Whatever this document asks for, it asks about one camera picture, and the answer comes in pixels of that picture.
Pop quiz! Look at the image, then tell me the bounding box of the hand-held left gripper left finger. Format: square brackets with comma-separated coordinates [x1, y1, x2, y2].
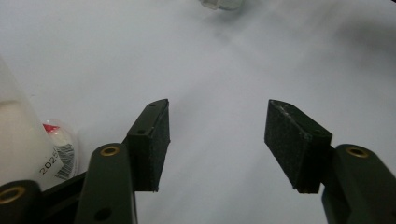
[125, 98, 171, 193]

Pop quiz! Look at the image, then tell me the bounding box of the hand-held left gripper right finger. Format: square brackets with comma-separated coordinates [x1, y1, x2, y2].
[263, 99, 333, 194]

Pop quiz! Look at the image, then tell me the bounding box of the red-labelled white powder bag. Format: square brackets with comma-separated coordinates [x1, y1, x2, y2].
[0, 55, 79, 191]

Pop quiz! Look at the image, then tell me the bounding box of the clear plastic jar with lid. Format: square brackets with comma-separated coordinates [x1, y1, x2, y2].
[199, 0, 246, 11]

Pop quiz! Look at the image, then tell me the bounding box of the white table sheet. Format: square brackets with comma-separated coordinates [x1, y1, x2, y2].
[0, 0, 396, 224]

